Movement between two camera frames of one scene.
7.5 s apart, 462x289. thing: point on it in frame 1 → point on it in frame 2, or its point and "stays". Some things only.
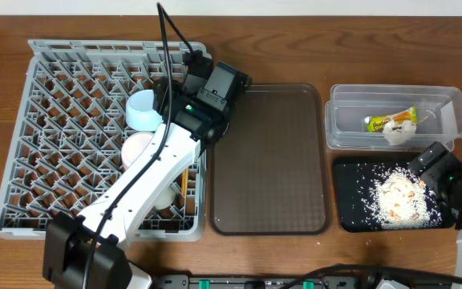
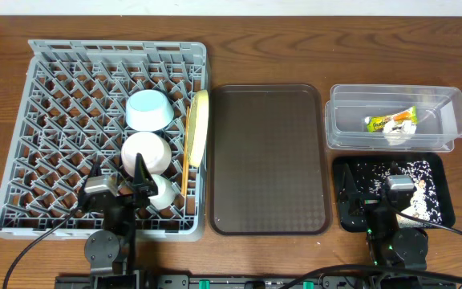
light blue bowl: [140, 115] stays
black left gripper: [162, 91] → [142, 186]
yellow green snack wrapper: [377, 124] stays
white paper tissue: [399, 132] stays
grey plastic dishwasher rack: [66, 138] stays
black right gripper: [432, 174] → [349, 195]
